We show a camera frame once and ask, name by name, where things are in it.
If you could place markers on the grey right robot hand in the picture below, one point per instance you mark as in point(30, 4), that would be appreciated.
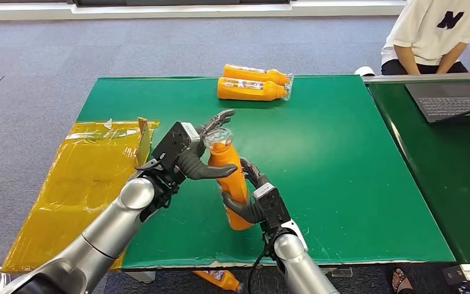
point(247, 213)

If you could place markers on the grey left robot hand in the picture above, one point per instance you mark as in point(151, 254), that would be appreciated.
point(192, 168)

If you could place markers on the orange bottle with blue label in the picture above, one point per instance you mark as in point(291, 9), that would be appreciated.
point(227, 162)

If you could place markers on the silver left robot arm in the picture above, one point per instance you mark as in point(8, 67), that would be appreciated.
point(105, 235)

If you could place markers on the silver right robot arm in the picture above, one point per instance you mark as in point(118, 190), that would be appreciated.
point(300, 268)

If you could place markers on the orange bottle under table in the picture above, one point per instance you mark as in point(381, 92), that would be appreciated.
point(223, 280)

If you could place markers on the orange bottle in clear wrap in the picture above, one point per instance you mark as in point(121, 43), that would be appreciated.
point(247, 92)
point(251, 74)

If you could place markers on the clear plastic piece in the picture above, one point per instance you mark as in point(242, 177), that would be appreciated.
point(342, 272)

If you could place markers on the white table leg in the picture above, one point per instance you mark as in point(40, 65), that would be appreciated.
point(141, 277)

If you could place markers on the green work table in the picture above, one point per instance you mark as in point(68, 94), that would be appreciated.
point(340, 121)

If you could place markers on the person's foot in sandal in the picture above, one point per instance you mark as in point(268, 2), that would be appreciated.
point(401, 281)

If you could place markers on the white shoe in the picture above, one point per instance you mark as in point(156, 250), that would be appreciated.
point(364, 71)

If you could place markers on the dark grey laptop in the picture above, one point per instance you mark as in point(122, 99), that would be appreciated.
point(450, 105)

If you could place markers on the seated person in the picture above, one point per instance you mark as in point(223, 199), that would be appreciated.
point(429, 32)

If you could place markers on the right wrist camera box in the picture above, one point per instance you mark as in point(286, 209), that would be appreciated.
point(273, 207)

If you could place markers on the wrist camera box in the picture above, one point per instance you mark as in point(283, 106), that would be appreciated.
point(174, 146)
point(273, 207)

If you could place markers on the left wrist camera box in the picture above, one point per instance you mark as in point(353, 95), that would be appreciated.
point(174, 146)

